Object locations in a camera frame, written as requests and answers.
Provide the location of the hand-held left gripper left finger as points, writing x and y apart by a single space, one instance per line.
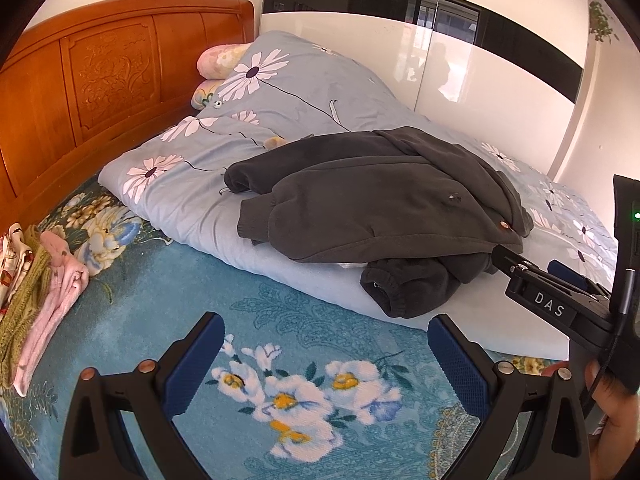
196 366

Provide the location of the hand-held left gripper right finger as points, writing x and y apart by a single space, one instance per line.
460 366

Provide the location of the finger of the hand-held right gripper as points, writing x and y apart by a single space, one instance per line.
565 272
510 257

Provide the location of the dark grey garment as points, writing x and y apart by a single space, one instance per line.
410 285

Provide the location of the grey sweatshirt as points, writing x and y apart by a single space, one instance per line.
350 200

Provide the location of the person's right hand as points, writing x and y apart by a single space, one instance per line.
617 415

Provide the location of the teal floral bed blanket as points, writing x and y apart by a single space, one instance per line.
165 300

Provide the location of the pink fleece garment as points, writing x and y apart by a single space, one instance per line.
55 300

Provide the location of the green knit sweater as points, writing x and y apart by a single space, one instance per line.
25 300

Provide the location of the white printed garment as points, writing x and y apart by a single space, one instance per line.
10 260

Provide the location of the glossy white black wardrobe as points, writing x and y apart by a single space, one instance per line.
450 35

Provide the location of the light blue daisy quilt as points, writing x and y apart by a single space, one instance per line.
320 90

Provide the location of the carved wooden headboard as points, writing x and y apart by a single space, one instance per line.
100 75

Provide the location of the pink floral pillow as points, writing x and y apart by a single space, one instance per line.
220 57

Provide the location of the green plant wall decal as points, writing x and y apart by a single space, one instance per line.
601 17

